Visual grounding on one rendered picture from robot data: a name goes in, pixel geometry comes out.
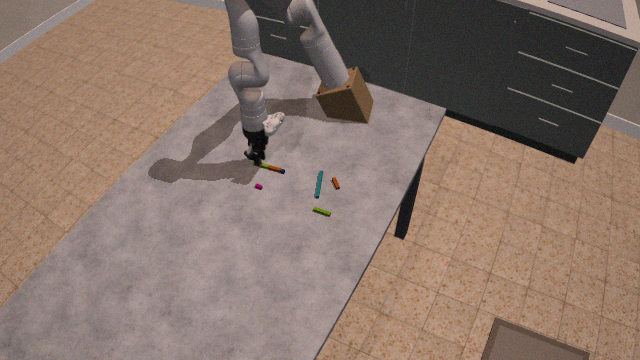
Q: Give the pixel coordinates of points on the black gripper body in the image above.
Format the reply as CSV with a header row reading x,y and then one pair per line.
x,y
253,137

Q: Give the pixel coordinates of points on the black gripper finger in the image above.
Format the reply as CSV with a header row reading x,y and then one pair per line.
x,y
265,142
250,154

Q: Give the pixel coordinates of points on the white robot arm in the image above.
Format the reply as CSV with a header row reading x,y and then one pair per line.
x,y
244,75

